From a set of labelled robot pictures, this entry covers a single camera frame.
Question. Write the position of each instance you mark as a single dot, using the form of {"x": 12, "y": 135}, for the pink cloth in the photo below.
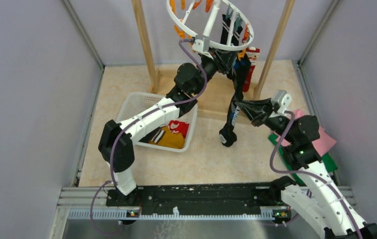
{"x": 322, "y": 145}

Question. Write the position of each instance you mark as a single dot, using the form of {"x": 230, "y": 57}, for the yellow sock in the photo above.
{"x": 165, "y": 138}

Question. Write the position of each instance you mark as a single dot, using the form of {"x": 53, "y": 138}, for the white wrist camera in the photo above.
{"x": 281, "y": 101}
{"x": 200, "y": 45}

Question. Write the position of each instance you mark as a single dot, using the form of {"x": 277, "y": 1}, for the red patterned sock in basket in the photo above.
{"x": 180, "y": 127}

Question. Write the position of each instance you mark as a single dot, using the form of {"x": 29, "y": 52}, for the wooden hanger stand frame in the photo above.
{"x": 212, "y": 104}

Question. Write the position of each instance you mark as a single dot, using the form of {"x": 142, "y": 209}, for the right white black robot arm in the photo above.
{"x": 306, "y": 186}

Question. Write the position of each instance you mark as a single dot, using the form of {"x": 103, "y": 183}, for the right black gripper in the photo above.
{"x": 258, "y": 110}

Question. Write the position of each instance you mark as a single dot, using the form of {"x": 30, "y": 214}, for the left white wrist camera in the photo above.
{"x": 200, "y": 45}

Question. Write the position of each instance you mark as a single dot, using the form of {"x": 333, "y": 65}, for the white plastic laundry basket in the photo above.
{"x": 138, "y": 102}

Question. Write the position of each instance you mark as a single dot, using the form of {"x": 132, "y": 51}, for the red Santa snowflake sock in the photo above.
{"x": 253, "y": 55}

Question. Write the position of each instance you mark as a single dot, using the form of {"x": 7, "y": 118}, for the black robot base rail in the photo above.
{"x": 204, "y": 200}

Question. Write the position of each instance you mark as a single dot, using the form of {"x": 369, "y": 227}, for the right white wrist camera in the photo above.
{"x": 281, "y": 101}

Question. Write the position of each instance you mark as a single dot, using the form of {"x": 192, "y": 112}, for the green cloth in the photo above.
{"x": 329, "y": 163}

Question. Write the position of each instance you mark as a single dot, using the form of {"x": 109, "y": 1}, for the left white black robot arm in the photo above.
{"x": 117, "y": 141}

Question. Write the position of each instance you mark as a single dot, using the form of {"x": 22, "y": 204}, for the round white clip hanger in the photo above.
{"x": 220, "y": 13}

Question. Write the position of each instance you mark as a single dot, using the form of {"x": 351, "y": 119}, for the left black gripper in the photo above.
{"x": 223, "y": 59}

